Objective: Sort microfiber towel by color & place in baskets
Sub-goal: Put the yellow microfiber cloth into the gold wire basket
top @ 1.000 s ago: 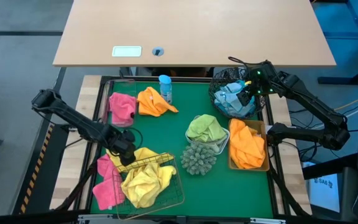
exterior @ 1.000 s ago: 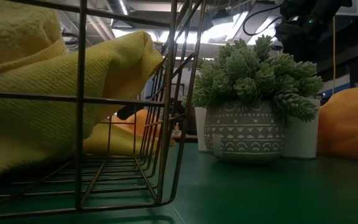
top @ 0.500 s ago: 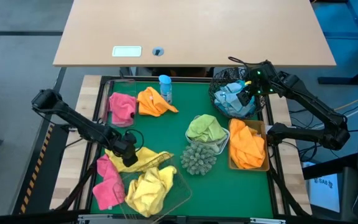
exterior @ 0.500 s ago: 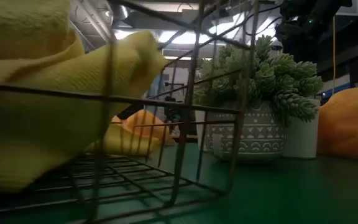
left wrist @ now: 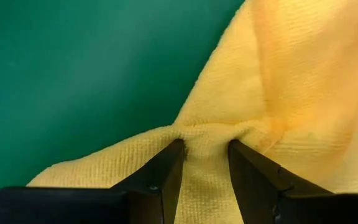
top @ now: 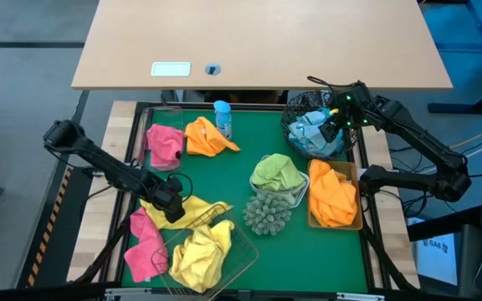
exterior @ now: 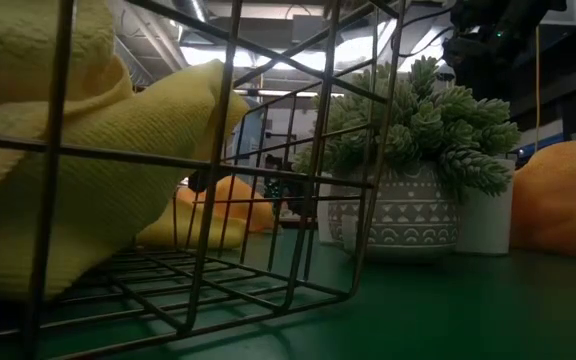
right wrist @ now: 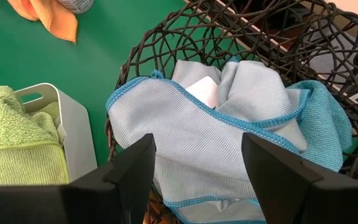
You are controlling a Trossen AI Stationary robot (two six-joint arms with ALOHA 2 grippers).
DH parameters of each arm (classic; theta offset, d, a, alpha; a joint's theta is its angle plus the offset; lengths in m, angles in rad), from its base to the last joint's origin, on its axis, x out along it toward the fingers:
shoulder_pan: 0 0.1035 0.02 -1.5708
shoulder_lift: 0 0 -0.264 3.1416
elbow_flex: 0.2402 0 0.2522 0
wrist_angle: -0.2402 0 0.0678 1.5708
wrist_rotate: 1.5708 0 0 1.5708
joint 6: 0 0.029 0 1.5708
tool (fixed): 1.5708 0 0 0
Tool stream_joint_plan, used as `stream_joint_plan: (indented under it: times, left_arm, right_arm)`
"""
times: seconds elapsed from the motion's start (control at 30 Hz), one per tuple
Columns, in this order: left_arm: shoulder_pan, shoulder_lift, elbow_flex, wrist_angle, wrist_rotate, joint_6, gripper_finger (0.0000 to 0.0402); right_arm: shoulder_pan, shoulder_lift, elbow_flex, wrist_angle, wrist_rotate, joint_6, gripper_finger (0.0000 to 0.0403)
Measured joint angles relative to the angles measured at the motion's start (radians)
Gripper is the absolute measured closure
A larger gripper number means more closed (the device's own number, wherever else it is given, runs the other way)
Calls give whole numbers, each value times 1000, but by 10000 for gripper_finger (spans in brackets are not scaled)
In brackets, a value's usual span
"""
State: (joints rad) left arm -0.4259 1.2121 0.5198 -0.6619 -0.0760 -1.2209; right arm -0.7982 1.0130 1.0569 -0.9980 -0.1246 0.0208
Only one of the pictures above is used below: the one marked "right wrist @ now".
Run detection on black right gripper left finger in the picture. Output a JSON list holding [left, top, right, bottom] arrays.
[[0, 133, 157, 224]]

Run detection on dark woven wicker basket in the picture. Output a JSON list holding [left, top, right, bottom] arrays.
[[104, 0, 358, 224]]

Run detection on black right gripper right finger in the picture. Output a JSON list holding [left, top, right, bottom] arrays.
[[242, 132, 358, 224]]

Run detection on white plastic bin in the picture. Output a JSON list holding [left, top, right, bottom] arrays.
[[14, 82, 98, 183]]

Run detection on lime green microfiber towel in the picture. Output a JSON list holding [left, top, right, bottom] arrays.
[[0, 141, 70, 187], [0, 85, 60, 150]]

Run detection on light blue teal-edged towel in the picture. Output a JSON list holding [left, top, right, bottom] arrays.
[[106, 76, 309, 224], [171, 58, 307, 125]]

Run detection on light blue spray bottle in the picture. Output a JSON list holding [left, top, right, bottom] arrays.
[[57, 0, 95, 15]]

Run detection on orange microfiber towel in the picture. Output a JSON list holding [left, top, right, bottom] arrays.
[[7, 0, 79, 44]]

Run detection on turquoise microfiber towel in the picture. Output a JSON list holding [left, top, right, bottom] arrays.
[[286, 80, 354, 172]]

